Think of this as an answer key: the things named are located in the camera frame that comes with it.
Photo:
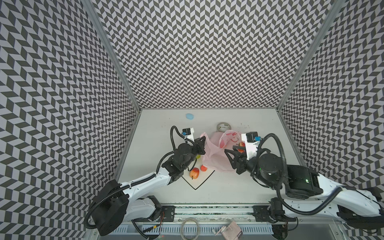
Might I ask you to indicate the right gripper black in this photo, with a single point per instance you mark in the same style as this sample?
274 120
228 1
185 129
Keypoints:
240 162

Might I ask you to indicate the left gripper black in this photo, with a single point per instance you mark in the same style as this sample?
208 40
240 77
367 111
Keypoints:
200 147

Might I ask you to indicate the pink plastic bag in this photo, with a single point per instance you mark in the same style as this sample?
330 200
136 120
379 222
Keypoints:
215 146

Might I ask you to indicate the red fake fruit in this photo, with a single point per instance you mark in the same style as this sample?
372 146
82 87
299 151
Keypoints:
194 173

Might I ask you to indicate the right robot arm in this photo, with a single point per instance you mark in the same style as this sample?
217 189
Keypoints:
301 191

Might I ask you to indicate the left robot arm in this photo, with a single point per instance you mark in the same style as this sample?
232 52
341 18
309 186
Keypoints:
119 202

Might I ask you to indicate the clear tape roll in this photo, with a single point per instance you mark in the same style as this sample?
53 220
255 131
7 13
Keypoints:
223 127

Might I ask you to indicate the light blue soap piece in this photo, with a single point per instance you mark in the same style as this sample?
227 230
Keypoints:
189 116

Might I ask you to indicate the white square mat black border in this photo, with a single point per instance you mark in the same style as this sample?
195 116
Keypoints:
203 176

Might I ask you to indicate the pink box on ledge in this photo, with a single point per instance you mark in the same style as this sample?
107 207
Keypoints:
229 232

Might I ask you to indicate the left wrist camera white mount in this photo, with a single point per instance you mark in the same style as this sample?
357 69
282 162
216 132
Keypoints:
188 135

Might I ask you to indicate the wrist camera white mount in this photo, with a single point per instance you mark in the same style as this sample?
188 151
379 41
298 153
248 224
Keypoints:
188 135
252 141

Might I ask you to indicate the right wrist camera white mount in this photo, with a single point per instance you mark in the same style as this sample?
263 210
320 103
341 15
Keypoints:
252 141

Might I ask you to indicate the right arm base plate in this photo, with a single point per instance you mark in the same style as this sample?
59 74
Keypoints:
264 213

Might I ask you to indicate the aluminium front rail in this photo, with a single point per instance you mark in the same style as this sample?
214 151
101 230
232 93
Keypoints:
210 211

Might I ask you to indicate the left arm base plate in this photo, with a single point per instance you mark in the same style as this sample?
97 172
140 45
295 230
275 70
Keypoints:
163 214

